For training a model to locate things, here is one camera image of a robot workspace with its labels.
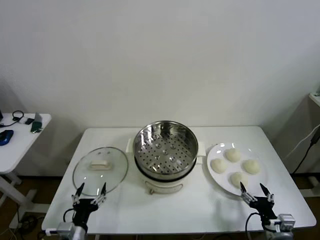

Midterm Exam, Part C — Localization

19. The white round plate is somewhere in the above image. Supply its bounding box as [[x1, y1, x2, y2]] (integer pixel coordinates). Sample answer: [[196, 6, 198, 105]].
[[206, 142, 270, 197]]

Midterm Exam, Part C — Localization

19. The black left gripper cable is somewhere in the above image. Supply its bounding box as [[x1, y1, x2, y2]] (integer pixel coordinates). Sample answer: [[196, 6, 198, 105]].
[[62, 208, 76, 226]]

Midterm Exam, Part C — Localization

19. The cream electric cooking pot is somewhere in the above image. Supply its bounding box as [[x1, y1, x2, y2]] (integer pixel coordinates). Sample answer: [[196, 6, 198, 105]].
[[134, 156, 204, 196]]

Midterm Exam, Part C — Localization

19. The blue computer mouse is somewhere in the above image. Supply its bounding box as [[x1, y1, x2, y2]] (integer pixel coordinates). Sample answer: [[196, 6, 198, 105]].
[[0, 129, 14, 146]]

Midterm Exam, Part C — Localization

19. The white side table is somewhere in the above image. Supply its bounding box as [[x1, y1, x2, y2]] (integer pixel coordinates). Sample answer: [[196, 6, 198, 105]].
[[0, 112, 52, 216]]

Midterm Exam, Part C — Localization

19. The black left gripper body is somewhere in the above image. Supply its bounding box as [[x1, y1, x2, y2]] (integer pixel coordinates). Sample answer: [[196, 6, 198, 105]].
[[71, 198, 100, 226]]

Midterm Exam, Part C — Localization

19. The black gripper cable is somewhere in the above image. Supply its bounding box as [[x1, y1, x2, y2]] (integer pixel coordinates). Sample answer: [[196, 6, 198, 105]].
[[245, 212, 264, 240], [62, 208, 76, 226]]

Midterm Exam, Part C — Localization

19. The black looped cable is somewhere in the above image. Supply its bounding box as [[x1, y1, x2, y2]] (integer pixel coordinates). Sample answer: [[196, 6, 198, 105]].
[[0, 110, 25, 128]]

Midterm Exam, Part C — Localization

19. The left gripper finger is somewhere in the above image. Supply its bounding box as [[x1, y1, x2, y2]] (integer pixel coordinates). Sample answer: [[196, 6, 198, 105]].
[[71, 182, 85, 206], [90, 182, 108, 207]]

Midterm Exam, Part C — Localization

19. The green circuit board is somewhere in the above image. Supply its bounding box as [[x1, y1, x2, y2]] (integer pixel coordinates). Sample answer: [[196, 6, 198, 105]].
[[30, 111, 44, 134]]

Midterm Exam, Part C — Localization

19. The white steamed baozi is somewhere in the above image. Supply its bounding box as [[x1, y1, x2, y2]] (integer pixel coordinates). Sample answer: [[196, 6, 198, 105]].
[[225, 148, 242, 163], [229, 171, 249, 188], [241, 159, 261, 175], [211, 158, 227, 174]]

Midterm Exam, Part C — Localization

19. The black cable with adapter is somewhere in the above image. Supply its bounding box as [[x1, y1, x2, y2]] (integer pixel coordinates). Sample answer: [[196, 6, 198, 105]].
[[292, 131, 320, 175]]

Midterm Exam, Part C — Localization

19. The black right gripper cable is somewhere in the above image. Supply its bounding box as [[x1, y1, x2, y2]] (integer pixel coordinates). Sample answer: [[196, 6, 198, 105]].
[[245, 212, 264, 240]]

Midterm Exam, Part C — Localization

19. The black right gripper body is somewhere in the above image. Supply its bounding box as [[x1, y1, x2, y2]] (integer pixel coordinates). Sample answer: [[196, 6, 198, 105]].
[[250, 196, 278, 223]]

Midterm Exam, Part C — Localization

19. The stainless steel steamer basket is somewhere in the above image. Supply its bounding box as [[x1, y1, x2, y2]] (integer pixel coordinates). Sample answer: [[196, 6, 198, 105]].
[[125, 120, 207, 180]]

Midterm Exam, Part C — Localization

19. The black floor cable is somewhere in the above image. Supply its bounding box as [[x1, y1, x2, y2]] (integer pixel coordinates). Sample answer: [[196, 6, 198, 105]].
[[14, 207, 46, 240]]

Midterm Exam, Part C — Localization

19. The white wall cable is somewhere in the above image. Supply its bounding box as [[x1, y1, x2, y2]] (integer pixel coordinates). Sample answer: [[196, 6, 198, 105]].
[[283, 124, 320, 160]]

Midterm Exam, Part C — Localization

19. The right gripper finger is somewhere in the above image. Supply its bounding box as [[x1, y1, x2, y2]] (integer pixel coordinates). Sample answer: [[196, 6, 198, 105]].
[[239, 181, 259, 207], [259, 183, 276, 205]]

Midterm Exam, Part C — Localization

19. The glass lid with cream handle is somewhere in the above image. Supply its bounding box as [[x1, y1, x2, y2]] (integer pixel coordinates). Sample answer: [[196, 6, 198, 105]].
[[72, 146, 129, 197]]

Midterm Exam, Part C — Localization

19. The white cabinet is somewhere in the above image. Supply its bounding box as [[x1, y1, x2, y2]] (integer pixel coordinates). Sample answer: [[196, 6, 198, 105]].
[[298, 91, 320, 198]]

